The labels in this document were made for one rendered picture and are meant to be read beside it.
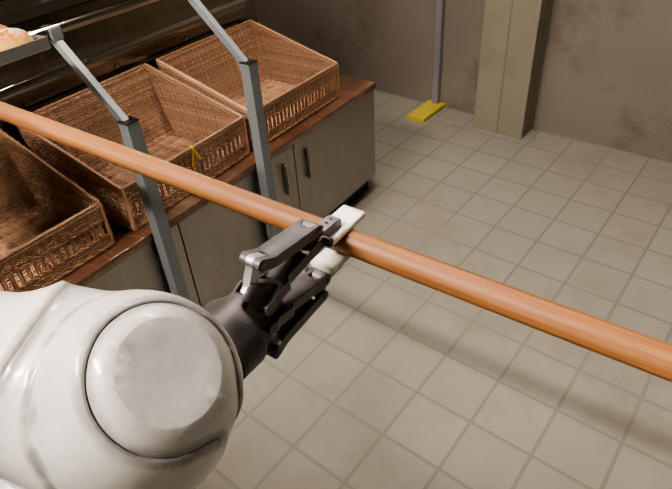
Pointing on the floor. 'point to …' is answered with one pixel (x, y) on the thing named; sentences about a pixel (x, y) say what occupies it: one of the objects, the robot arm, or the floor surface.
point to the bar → (132, 135)
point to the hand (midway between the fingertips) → (338, 238)
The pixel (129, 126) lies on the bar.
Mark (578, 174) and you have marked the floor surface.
